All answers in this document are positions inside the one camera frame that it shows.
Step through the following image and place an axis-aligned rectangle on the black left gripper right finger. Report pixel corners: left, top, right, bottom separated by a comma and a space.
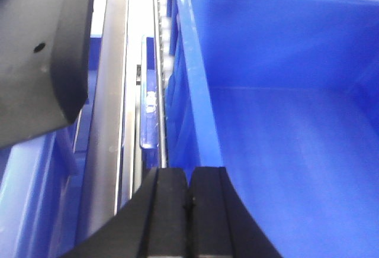
189, 167, 281, 257

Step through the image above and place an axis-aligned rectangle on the dark blue bin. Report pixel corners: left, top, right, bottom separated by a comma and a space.
139, 36, 159, 169
1, 36, 102, 257

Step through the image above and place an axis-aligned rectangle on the dark blue bin lower middle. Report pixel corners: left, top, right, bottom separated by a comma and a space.
139, 36, 159, 169

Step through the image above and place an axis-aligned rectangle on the stainless steel shelf rail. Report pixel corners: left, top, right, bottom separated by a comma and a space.
75, 0, 155, 241

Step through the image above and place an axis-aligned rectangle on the dark blue bin lower left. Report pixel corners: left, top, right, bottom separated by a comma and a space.
1, 36, 102, 257

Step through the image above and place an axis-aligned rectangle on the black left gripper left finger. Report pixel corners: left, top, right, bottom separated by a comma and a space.
64, 167, 187, 257

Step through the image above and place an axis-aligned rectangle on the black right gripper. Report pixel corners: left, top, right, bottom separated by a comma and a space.
1, 0, 94, 147

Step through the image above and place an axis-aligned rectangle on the light blue plastic bin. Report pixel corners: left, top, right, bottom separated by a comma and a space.
165, 0, 378, 257

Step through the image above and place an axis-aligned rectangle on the white roller track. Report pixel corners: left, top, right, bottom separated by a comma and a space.
153, 0, 174, 168

